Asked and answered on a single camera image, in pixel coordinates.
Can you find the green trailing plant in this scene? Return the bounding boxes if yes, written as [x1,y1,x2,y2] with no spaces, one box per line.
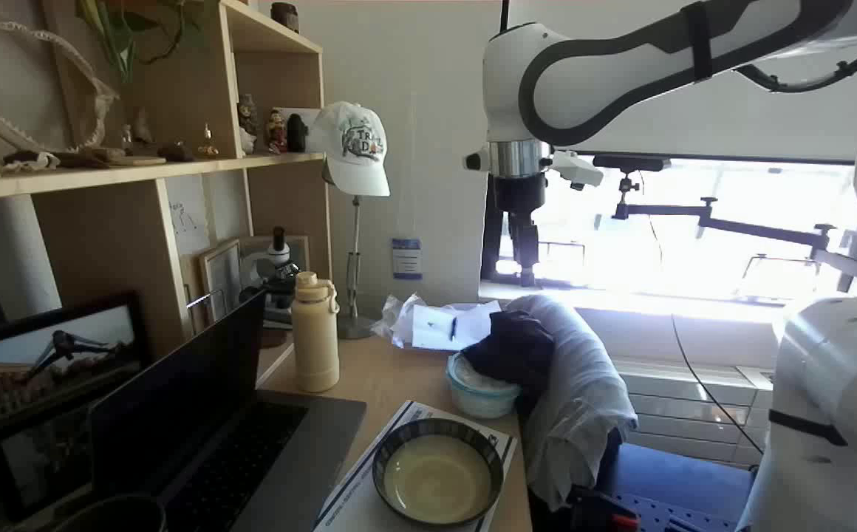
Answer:
[76,0,210,83]

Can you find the black garment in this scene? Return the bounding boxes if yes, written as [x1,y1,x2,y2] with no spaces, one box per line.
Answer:
[460,308,559,398]

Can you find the gray cloth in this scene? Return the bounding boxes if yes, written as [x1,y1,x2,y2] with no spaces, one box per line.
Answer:
[498,291,640,514]

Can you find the flat wood piece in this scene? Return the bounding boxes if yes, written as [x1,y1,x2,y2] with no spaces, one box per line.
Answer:
[53,142,170,170]

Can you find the black hanging cable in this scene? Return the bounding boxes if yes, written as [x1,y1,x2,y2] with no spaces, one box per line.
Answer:
[667,311,769,458]

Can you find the small dark jar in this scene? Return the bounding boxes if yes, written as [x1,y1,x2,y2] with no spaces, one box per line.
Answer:
[268,0,305,34]

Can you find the cream water bottle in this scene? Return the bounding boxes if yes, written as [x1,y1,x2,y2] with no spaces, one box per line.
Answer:
[290,268,346,396]

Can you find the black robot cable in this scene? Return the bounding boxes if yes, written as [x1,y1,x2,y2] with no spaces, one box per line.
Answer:
[736,28,857,96]

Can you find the brown figurine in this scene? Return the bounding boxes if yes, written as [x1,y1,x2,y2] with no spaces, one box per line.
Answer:
[260,105,290,155]

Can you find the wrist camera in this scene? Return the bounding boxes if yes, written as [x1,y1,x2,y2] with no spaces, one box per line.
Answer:
[542,144,607,191]

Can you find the small picture frame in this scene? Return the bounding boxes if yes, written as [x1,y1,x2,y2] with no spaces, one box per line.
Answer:
[195,235,244,324]

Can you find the black and white microscope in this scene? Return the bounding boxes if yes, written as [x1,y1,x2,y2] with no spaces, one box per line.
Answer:
[238,223,305,333]

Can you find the black laptop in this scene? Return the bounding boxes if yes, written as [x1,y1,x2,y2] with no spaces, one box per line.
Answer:
[84,290,368,532]

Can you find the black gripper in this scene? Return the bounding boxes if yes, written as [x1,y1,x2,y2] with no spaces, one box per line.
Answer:
[492,170,550,290]

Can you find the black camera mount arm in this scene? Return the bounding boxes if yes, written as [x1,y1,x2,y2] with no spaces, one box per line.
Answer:
[607,170,857,294]

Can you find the white rope loop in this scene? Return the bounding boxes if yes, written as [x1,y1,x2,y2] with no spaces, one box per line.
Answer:
[0,16,120,178]

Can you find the white printed baseball cap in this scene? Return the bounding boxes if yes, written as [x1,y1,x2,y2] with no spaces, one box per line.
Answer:
[305,99,392,200]

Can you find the black framed photo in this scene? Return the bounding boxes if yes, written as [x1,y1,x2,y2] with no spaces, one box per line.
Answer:
[0,290,157,526]

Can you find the wooden shelf unit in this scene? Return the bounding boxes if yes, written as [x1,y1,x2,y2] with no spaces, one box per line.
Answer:
[0,0,340,364]

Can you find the blue wall sticker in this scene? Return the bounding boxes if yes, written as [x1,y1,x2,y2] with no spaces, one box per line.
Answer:
[390,234,426,284]

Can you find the black figurine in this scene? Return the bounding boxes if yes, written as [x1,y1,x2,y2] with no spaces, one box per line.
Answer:
[284,112,312,155]

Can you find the blue perforated seat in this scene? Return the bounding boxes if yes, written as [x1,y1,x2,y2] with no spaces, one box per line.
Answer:
[593,439,760,532]

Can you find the white papers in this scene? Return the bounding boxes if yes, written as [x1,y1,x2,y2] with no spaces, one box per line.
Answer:
[377,291,501,355]

